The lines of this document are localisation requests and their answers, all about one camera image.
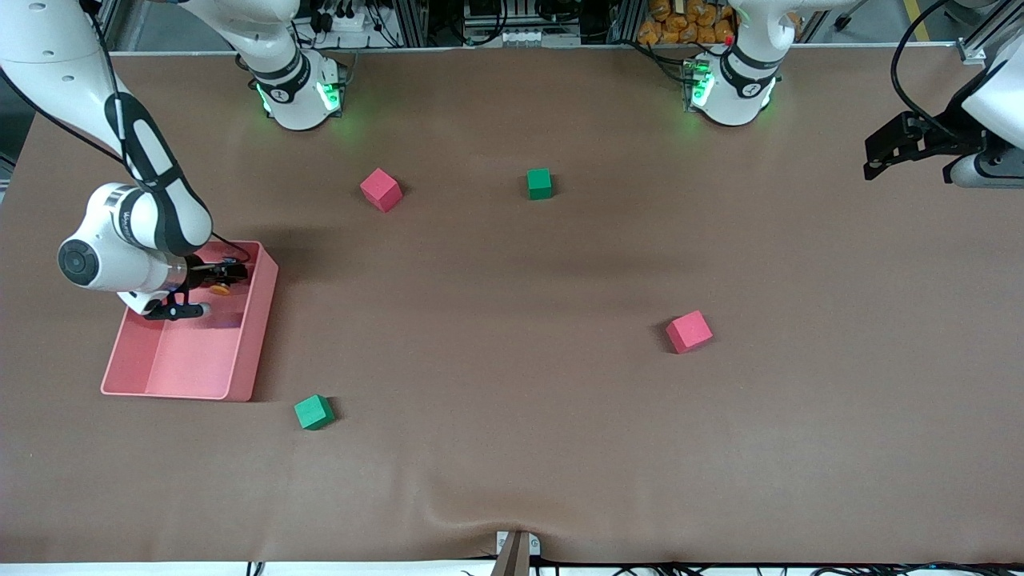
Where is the pink plastic tray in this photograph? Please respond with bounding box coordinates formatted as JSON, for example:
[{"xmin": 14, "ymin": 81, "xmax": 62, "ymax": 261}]
[{"xmin": 101, "ymin": 240, "xmax": 280, "ymax": 402}]

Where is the pink cube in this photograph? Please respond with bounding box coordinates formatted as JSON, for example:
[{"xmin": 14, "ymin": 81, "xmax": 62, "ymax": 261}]
[
  {"xmin": 359, "ymin": 167, "xmax": 403, "ymax": 214},
  {"xmin": 666, "ymin": 310, "xmax": 714, "ymax": 354}
]

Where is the bag of orange items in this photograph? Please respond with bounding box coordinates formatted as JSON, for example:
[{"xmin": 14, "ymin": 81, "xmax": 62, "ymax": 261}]
[{"xmin": 638, "ymin": 0, "xmax": 737, "ymax": 46}]

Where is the white power strip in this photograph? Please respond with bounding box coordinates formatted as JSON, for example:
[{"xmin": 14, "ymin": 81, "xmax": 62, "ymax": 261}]
[{"xmin": 314, "ymin": 6, "xmax": 366, "ymax": 34}]

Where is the brown table mat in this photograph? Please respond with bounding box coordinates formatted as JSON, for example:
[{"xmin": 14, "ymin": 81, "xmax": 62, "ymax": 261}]
[{"xmin": 0, "ymin": 44, "xmax": 1024, "ymax": 565}]

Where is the white connector strip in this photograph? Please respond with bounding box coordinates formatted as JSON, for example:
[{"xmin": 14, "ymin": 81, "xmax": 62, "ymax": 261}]
[{"xmin": 464, "ymin": 26, "xmax": 582, "ymax": 47}]

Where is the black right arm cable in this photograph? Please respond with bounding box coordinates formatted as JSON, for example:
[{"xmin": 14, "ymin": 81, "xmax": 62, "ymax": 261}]
[{"xmin": 0, "ymin": 0, "xmax": 251, "ymax": 265}]

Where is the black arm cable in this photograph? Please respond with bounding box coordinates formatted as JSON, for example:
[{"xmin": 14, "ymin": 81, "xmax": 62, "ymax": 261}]
[
  {"xmin": 0, "ymin": 0, "xmax": 251, "ymax": 265},
  {"xmin": 890, "ymin": 0, "xmax": 965, "ymax": 137}
]

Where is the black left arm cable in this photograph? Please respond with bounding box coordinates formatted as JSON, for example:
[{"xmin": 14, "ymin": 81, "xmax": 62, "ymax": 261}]
[{"xmin": 890, "ymin": 0, "xmax": 965, "ymax": 137}]

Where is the aluminium frame post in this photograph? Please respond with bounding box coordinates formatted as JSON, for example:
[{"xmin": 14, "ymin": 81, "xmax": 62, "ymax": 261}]
[
  {"xmin": 608, "ymin": 0, "xmax": 641, "ymax": 45},
  {"xmin": 392, "ymin": 0, "xmax": 429, "ymax": 47}
]

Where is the metal table edge bracket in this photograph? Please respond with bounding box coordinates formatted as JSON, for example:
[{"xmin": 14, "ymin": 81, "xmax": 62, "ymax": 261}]
[{"xmin": 496, "ymin": 530, "xmax": 542, "ymax": 558}]

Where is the brown camera stand post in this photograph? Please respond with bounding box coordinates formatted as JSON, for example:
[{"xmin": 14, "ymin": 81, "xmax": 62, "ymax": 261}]
[{"xmin": 490, "ymin": 532, "xmax": 531, "ymax": 576}]

